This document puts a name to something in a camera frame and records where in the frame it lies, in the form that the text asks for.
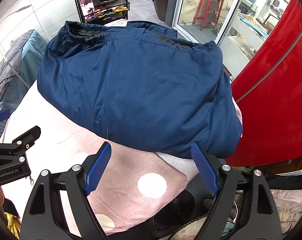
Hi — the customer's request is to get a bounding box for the navy blue puffer jacket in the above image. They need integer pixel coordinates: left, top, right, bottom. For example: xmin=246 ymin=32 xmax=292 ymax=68
xmin=37 ymin=21 xmax=242 ymax=159

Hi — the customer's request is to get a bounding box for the pink polka dot bed sheet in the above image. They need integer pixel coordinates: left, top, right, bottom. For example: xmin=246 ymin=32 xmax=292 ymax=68
xmin=0 ymin=85 xmax=189 ymax=235

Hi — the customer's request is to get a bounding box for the grey blue duvet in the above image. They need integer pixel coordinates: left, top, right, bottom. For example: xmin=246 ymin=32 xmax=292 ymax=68
xmin=0 ymin=29 xmax=47 ymax=143

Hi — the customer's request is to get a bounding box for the gold satin jacket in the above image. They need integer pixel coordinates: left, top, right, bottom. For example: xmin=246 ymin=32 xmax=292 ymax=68
xmin=3 ymin=212 xmax=21 ymax=239

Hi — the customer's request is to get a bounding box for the red suitcase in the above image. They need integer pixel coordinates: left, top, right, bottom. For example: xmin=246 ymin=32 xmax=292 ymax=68
xmin=226 ymin=0 xmax=302 ymax=166

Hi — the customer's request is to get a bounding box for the black metal shelf rack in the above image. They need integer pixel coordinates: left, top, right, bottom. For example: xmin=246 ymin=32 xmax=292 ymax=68
xmin=75 ymin=0 xmax=130 ymax=25

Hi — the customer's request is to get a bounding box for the red ladder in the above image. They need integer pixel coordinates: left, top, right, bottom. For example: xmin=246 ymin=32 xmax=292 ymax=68
xmin=192 ymin=0 xmax=224 ymax=31

